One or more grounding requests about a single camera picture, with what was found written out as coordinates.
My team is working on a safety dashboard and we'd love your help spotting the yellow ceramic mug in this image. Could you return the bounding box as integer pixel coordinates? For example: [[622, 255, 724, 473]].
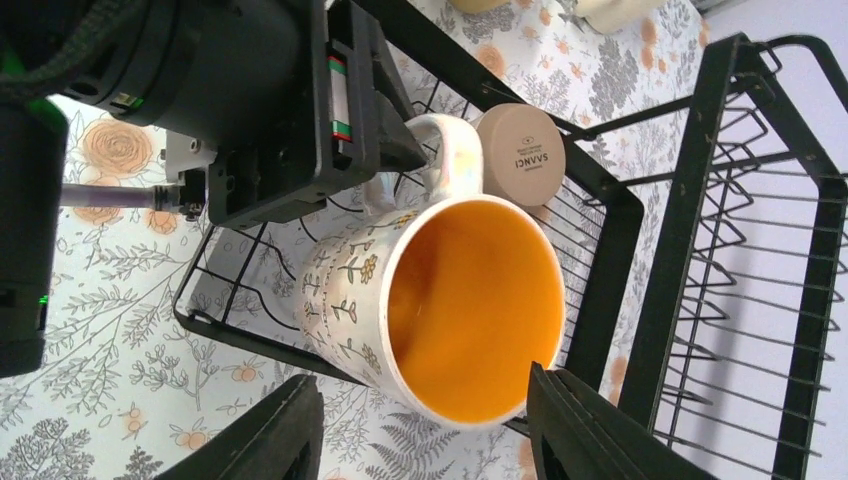
[[448, 0, 509, 15]]

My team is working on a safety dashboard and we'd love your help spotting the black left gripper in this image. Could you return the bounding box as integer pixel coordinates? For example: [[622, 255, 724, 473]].
[[62, 1, 428, 229]]

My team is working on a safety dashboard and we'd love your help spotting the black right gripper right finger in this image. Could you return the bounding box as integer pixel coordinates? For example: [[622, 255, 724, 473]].
[[527, 363, 714, 479]]

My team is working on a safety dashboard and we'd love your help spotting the cream ribbed ceramic mug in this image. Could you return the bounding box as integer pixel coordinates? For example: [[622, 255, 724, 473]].
[[573, 0, 667, 34]]

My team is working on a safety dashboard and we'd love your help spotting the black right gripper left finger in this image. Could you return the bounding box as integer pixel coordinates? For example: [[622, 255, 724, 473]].
[[158, 374, 324, 480]]

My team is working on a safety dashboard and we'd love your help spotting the floral iridescent white mug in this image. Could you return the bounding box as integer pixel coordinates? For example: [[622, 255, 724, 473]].
[[292, 113, 566, 430]]

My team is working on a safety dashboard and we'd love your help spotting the beige and white mug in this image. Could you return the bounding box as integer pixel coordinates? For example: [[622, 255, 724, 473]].
[[471, 103, 566, 208]]

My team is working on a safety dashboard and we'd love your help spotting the floral patterned table mat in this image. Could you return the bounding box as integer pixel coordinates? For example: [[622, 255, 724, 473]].
[[1, 1, 709, 479]]

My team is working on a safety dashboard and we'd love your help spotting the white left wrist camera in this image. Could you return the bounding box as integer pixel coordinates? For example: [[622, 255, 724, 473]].
[[160, 131, 218, 222]]

